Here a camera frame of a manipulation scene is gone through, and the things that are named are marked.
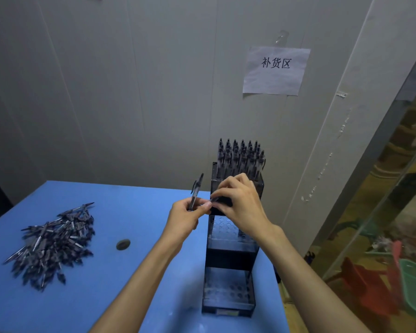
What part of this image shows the person's left hand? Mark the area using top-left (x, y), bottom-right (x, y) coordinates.
top-left (161, 197), bottom-right (213, 253)

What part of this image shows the person's right hand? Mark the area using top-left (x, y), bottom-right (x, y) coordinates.
top-left (210, 172), bottom-right (286, 245)

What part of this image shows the black tiered pen display stand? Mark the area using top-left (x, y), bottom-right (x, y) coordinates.
top-left (202, 162), bottom-right (265, 318)

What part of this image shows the cluster of grey pens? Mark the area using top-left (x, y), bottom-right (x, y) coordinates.
top-left (216, 137), bottom-right (267, 183)

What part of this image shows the pile of grey pens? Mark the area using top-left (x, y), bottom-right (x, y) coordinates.
top-left (2, 202), bottom-right (96, 292)

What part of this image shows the person's left forearm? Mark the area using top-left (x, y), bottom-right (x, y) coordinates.
top-left (88, 235), bottom-right (184, 333)

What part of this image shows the person's right forearm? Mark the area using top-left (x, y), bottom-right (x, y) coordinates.
top-left (260, 225), bottom-right (372, 333)

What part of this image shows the blue table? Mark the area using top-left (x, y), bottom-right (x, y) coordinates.
top-left (0, 180), bottom-right (291, 333)

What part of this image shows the red plastic stool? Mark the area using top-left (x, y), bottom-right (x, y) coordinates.
top-left (339, 240), bottom-right (403, 316)

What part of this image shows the white paper wall sign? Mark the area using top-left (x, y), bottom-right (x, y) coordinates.
top-left (242, 45), bottom-right (312, 97)

